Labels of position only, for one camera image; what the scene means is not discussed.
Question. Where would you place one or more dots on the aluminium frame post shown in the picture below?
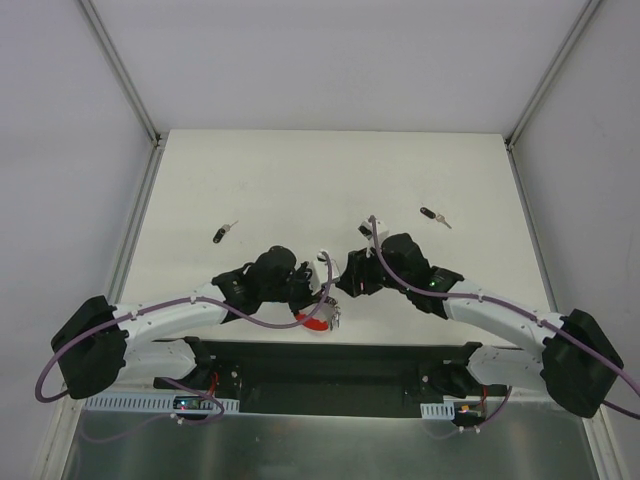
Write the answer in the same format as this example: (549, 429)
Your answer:
(578, 29)
(118, 69)

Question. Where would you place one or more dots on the black tag key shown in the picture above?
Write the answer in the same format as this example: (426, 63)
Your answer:
(222, 232)
(440, 218)

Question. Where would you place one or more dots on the right black tag key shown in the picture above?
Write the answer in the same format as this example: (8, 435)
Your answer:
(440, 218)

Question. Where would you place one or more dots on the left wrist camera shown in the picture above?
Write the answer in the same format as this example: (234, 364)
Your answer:
(324, 270)

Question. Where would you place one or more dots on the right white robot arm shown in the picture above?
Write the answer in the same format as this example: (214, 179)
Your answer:
(569, 357)

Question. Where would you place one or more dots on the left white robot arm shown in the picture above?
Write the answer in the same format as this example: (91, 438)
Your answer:
(103, 344)

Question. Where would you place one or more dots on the left aluminium frame post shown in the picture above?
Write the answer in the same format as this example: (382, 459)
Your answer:
(118, 69)

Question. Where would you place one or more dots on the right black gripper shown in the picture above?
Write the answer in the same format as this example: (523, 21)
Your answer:
(353, 279)

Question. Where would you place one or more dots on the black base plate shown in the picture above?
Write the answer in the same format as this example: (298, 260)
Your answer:
(383, 381)

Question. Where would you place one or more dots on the left black tag key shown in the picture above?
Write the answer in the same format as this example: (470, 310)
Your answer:
(222, 232)

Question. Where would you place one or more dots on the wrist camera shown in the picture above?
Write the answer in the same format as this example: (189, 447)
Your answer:
(374, 231)
(324, 270)

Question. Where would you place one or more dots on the left grey cable duct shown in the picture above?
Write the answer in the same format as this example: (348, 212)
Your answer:
(158, 403)

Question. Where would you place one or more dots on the right aluminium frame post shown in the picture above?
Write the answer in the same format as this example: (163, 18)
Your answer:
(578, 29)

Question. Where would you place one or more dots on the red handled keyring carabiner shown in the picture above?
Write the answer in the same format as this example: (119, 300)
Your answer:
(326, 319)

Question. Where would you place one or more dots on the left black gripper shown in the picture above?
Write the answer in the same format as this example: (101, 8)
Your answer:
(304, 288)

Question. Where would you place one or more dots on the right grey cable duct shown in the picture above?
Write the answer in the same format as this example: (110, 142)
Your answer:
(438, 411)

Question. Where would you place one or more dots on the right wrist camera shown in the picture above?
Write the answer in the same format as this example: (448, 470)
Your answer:
(374, 231)

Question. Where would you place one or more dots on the grey cable duct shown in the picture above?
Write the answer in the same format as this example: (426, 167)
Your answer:
(158, 403)
(438, 411)

